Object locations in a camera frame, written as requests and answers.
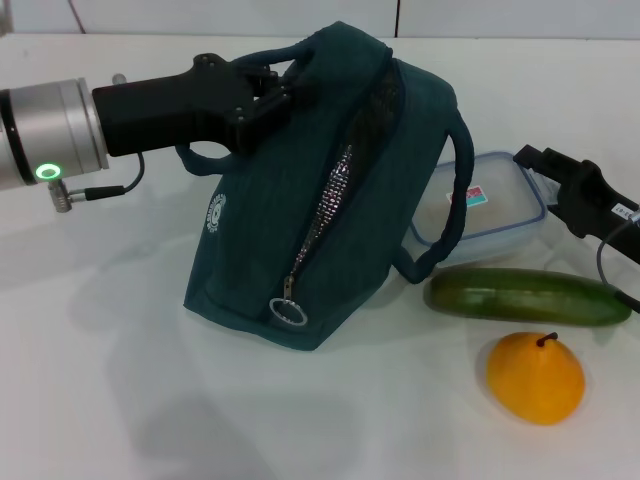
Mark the green cucumber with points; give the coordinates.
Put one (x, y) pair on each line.
(525, 297)

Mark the clear plastic food container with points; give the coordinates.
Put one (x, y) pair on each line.
(495, 210)

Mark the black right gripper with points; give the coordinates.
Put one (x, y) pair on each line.
(595, 210)

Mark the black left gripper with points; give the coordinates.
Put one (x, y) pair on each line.
(165, 112)

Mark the orange pear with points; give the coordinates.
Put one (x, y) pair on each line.
(535, 382)

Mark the dark teal lunch bag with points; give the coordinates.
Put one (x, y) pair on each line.
(260, 225)

